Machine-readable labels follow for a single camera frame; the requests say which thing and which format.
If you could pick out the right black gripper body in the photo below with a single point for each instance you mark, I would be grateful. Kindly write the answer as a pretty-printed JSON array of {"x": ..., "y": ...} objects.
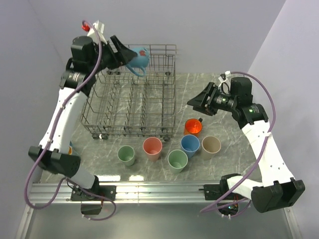
[{"x": 216, "y": 102}]

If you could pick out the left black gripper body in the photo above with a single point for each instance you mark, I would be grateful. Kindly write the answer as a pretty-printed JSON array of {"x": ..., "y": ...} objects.
[{"x": 108, "y": 58}]

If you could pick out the light blue floral mug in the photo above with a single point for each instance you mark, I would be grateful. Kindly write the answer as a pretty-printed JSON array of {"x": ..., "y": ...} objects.
[{"x": 141, "y": 61}]

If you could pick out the green plastic cup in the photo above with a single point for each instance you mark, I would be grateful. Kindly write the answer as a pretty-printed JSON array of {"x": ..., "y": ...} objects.
[
  {"x": 177, "y": 160},
  {"x": 126, "y": 155}
]

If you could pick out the teal patterned mug yellow inside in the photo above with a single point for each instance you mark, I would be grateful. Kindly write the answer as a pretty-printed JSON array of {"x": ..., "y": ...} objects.
[{"x": 70, "y": 151}]

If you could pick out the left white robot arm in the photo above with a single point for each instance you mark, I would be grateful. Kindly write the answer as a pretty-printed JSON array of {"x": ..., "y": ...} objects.
[{"x": 88, "y": 58}]

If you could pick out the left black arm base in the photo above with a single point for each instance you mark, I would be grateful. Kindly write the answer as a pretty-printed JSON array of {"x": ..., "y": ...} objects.
[{"x": 92, "y": 205}]

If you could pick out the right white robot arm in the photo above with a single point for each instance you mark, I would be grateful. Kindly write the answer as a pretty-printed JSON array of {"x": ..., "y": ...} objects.
[{"x": 269, "y": 184}]

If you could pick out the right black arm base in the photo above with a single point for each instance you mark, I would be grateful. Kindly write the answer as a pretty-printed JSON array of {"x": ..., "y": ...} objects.
[{"x": 212, "y": 192}]

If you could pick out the blue plastic cup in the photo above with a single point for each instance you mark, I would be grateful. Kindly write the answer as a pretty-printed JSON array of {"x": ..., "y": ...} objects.
[{"x": 190, "y": 144}]

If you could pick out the beige plastic cup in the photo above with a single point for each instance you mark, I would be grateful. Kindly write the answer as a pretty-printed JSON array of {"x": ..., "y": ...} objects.
[{"x": 210, "y": 146}]

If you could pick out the pink plastic cup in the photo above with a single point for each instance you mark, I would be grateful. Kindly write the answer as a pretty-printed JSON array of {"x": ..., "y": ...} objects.
[{"x": 152, "y": 146}]

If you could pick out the orange mug black handle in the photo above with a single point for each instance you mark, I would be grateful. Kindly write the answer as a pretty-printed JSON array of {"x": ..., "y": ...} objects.
[{"x": 193, "y": 126}]

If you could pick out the grey wire dish rack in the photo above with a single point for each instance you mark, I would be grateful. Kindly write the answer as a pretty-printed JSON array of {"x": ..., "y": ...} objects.
[{"x": 124, "y": 104}]

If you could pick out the aluminium mounting rail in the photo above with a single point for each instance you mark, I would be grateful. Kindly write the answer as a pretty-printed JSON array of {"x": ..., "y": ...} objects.
[{"x": 129, "y": 192}]

